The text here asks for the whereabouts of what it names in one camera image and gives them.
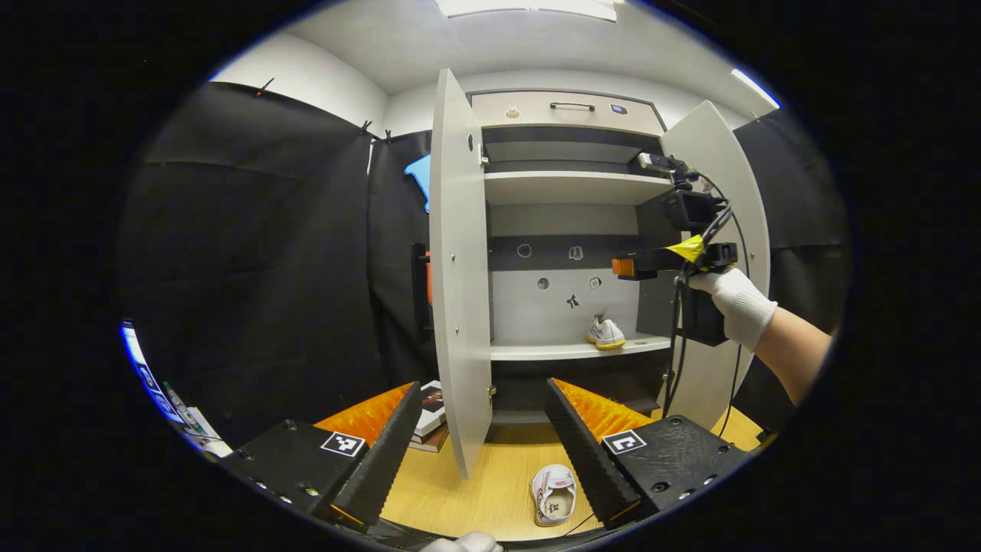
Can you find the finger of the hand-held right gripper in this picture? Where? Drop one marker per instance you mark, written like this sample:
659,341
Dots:
659,264

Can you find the grey shoe cabinet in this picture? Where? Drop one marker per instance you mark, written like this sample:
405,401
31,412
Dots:
563,307

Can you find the white printed panel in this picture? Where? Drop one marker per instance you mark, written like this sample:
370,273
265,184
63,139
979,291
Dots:
165,402

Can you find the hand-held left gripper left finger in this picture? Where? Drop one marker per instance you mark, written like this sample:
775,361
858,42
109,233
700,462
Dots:
387,452

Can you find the large ceiling light panel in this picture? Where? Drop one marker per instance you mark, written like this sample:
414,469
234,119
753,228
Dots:
529,8

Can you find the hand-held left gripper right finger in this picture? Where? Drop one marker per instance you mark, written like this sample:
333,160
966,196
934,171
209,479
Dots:
581,452

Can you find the black backdrop cloth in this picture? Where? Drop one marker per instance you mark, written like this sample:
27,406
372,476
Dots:
253,261

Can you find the grey cabinet shelf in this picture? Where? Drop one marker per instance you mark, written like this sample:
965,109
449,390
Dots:
567,188
552,351

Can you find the grey cabinet drawer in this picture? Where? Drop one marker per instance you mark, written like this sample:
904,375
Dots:
536,115

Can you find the white shoe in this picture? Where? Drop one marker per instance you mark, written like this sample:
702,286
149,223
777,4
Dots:
607,334
553,497

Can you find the white book with portrait cover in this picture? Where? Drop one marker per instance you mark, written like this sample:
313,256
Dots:
431,402

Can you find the narrow ceiling light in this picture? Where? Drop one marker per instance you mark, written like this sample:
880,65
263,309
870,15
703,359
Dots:
755,88

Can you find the brown book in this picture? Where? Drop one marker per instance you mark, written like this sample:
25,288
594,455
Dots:
429,445

